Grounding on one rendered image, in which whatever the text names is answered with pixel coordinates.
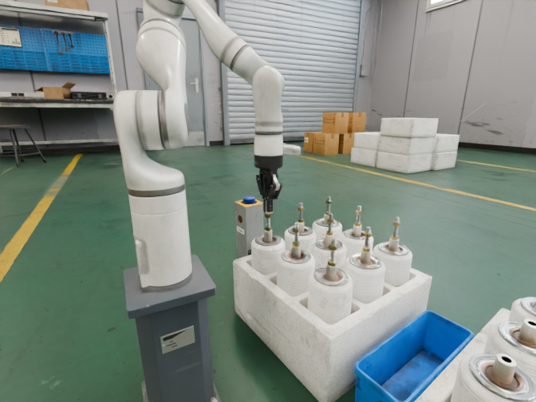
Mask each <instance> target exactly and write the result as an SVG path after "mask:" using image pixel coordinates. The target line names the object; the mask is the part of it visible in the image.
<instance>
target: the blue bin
mask: <svg viewBox="0 0 536 402"><path fill-rule="evenodd" d="M473 338H474V334H473V332H472V331H470V330H469V329H467V328H465V327H463V326H461V325H459V324H457V323H455V322H453V321H451V320H449V319H447V318H445V317H443V316H441V315H439V314H438V313H436V312H433V311H431V310H425V311H424V312H422V313H421V314H420V315H419V316H417V317H416V318H414V319H413V320H412V321H410V322H409V323H408V324H406V325H405V326H404V327H403V328H401V329H400V330H398V331H397V332H396V333H394V334H393V335H392V336H390V337H389V338H388V339H386V340H385V341H383V342H382V343H381V344H379V345H378V346H377V347H376V348H374V349H373V350H372V351H370V352H369V353H367V354H366V355H365V356H363V357H362V358H361V359H360V360H358V361H357V362H356V363H355V366H354V372H355V374H356V387H355V402H415V401H416V399H417V398H418V397H419V396H420V395H421V394H422V393H423V392H424V391H425V390H426V389H427V387H428V386H429V385H430V384H431V383H432V382H433V381H434V380H435V379H436V378H437V377H438V376H439V374H440V373H441V372H442V371H443V370H444V369H445V368H446V367H447V366H448V365H449V364H450V363H451V362H452V361H453V360H454V359H455V358H456V357H457V356H458V355H459V354H460V353H461V352H462V350H463V349H464V348H465V347H466V346H467V345H468V344H469V343H470V342H471V341H472V340H473Z"/></svg>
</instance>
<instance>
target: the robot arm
mask: <svg viewBox="0 0 536 402"><path fill-rule="evenodd" d="M185 6H187V7H188V8H189V10H190V11H191V12H192V13H193V15H194V16H195V19H196V21H197V22H198V23H199V27H200V29H201V30H202V32H203V36H204V37H205V39H206V41H207V44H208V46H209V47H210V49H211V51H212V53H213V54H214V55H215V56H216V57H217V58H218V59H219V60H220V61H221V62H222V63H223V64H224V65H225V66H227V67H228V68H229V69H230V70H231V71H232V72H234V73H236V74H237V75H239V76H240V77H242V78H243V79H244V80H245V81H247V82H248V83H249V84H250V85H251V86H252V87H253V98H254V110H255V137H254V166H255V167H256V168H260V170H259V175H256V180H257V184H258V189H259V193H260V195H262V198H263V211H264V212H265V213H266V214H272V213H273V211H274V199H277V198H278V196H279V193H280V191H281V189H282V183H279V182H278V169H279V168H281V167H282V165H283V153H285V154H291V155H300V154H301V148H300V147H299V146H295V145H292V144H284V143H283V138H282V123H283V119H282V111H281V104H282V92H283V90H284V88H285V82H284V78H283V76H282V75H281V74H280V73H279V71H277V70H276V68H274V67H272V66H271V65H269V64H268V63H267V62H266V61H264V60H263V59H262V58H260V56H259V55H257V54H256V52H255V51H254V50H253V49H252V48H251V47H250V46H249V45H248V44H247V43H245V42H244V40H242V39H241V38H240V37H239V36H238V35H237V34H236V33H235V32H233V31H232V30H231V29H230V28H229V27H228V26H227V25H226V24H225V23H224V22H223V21H222V19H221V18H220V17H219V16H218V15H217V14H216V12H214V11H213V9H212V8H211V7H210V6H209V4H208V3H207V2H206V1H205V0H143V13H144V20H143V22H142V23H141V25H140V28H139V31H138V35H137V42H136V57H137V60H138V62H139V64H140V66H141V68H142V69H143V71H145V73H146V74H147V75H148V76H149V77H150V78H151V79H152V80H153V81H154V82H155V83H156V84H157V85H158V86H159V87H160V88H161V89H162V90H160V91H159V90H122V91H119V92H118V93H117V94H116V95H115V98H114V101H113V115H114V124H115V126H116V134H117V137H118V141H119V145H120V153H121V157H122V161H123V167H124V176H125V179H126V183H127V188H128V197H129V203H130V209H131V215H132V226H133V235H132V237H133V236H134V241H135V244H134V246H135V247H136V257H137V263H138V269H139V275H138V277H140V284H141V287H140V289H141V290H142V292H143V293H146V292H167V291H171V290H176V289H178V288H180V287H182V286H184V285H186V284H187V283H189V281H190V280H191V278H192V264H191V248H190V238H189V229H188V219H187V200H186V191H185V180H184V176H183V173H182V172H181V171H178V170H176V169H173V168H170V167H165V166H163V165H161V164H158V163H157V162H155V161H153V160H151V159H150V158H149V157H148V156H147V154H146V152H145V150H165V149H166V150H172V149H177V148H182V147H183V146H184V145H185V144H186V142H187V139H188V135H189V115H188V107H187V93H186V85H185V69H186V42H185V37H184V35H183V31H182V30H181V29H180V27H179V22H180V20H181V18H182V16H183V12H184V9H185Z"/></svg>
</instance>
